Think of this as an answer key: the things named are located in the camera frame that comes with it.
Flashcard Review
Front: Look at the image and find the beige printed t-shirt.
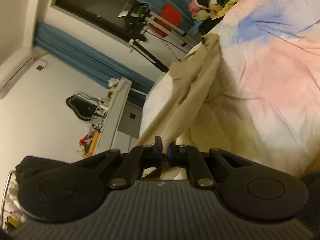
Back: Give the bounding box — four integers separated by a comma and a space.
136, 34, 241, 152

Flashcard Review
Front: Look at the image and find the white desk with drawers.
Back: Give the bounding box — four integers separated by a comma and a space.
94, 77, 142, 154

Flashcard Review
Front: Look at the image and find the clutter on desk top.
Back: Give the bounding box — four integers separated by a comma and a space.
76, 78, 120, 158

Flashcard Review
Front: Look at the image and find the pastel tie-dye duvet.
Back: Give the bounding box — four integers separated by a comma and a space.
138, 0, 320, 181

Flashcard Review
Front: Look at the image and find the blue curtain left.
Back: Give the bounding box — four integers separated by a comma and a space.
34, 22, 154, 107

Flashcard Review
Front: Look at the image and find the dark window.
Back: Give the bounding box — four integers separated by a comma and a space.
54, 0, 138, 42

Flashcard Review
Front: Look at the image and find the white metal exercise frame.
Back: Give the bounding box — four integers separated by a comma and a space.
118, 3, 197, 73

